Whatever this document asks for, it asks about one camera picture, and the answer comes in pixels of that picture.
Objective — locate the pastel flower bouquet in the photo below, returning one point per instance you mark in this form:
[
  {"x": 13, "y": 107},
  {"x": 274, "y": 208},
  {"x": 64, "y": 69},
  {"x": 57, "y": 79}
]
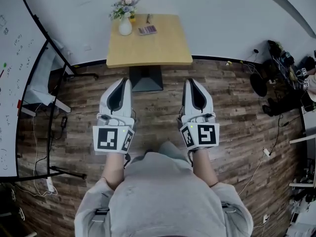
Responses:
[{"x": 124, "y": 7}]

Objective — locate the person's left forearm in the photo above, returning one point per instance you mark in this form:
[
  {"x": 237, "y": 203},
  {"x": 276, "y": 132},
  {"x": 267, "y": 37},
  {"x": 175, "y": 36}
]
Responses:
[{"x": 114, "y": 169}]

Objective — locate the person's grey sweatshirt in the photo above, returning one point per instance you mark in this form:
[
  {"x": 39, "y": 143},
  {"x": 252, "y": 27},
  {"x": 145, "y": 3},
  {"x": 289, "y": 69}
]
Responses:
[{"x": 163, "y": 196}]

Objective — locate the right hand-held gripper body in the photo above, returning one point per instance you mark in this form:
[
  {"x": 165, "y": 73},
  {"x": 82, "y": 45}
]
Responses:
[{"x": 206, "y": 134}]

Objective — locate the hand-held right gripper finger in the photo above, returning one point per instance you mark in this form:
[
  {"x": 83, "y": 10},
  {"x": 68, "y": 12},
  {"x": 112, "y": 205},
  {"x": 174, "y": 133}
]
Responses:
[
  {"x": 209, "y": 102},
  {"x": 187, "y": 100}
]

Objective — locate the small yellow object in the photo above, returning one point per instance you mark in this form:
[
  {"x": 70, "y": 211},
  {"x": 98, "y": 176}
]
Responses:
[{"x": 133, "y": 18}]

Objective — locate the small white power strip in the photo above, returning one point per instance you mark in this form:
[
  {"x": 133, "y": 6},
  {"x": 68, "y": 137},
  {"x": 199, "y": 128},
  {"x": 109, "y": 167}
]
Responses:
[{"x": 266, "y": 152}]

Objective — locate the whiteboard on black stand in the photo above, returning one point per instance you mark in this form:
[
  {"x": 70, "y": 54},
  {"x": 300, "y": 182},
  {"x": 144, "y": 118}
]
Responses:
[{"x": 12, "y": 88}]

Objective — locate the black power adapter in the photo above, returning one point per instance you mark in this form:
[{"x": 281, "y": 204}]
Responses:
[{"x": 64, "y": 121}]

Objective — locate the white ceramic vase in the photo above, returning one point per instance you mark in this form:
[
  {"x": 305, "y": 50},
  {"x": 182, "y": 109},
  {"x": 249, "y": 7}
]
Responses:
[{"x": 125, "y": 28}]

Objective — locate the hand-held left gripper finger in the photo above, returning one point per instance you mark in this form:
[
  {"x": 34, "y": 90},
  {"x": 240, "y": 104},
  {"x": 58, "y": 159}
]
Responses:
[
  {"x": 105, "y": 102},
  {"x": 127, "y": 100}
]

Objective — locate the person's right forearm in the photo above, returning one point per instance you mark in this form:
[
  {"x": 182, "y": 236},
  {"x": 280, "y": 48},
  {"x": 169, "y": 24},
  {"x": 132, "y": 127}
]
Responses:
[{"x": 203, "y": 167}]

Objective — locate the black table pedestal base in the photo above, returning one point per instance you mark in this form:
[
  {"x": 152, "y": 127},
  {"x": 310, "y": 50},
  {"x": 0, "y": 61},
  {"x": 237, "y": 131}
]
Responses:
[{"x": 146, "y": 79}]

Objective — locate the black round stool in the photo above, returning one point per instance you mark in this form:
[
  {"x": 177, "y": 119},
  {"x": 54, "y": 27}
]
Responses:
[{"x": 258, "y": 84}]

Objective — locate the white plug adapter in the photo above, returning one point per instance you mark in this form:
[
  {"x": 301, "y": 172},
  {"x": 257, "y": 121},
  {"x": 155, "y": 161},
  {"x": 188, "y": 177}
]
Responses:
[{"x": 265, "y": 218}]

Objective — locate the black eyeglasses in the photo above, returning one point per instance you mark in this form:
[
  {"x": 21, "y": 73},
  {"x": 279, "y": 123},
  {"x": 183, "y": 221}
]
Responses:
[{"x": 149, "y": 18}]

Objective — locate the grey calculator with purple keys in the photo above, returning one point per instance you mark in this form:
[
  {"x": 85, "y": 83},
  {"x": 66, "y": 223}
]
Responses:
[{"x": 147, "y": 30}]

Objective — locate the white wall socket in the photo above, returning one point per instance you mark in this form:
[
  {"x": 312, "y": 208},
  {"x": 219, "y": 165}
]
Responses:
[{"x": 88, "y": 47}]

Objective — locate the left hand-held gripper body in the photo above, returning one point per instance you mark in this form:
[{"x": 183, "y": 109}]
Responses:
[{"x": 107, "y": 138}]

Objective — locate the cluttered black desk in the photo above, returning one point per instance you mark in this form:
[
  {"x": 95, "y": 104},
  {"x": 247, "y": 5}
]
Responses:
[{"x": 284, "y": 63}]

